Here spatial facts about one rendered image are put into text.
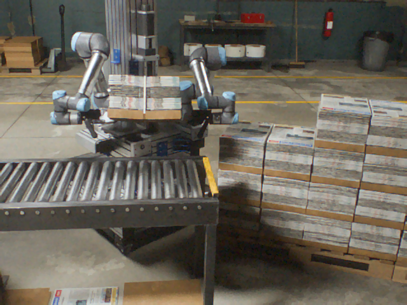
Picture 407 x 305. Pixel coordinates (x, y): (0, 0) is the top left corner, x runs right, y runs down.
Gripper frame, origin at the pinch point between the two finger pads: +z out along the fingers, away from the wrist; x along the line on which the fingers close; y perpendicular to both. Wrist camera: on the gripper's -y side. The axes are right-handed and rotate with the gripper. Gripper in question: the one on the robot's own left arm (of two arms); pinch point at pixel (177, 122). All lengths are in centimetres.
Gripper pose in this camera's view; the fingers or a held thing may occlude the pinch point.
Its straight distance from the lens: 255.4
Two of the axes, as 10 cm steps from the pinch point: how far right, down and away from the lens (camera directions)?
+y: -0.2, -10.0, -0.3
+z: -9.9, 0.2, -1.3
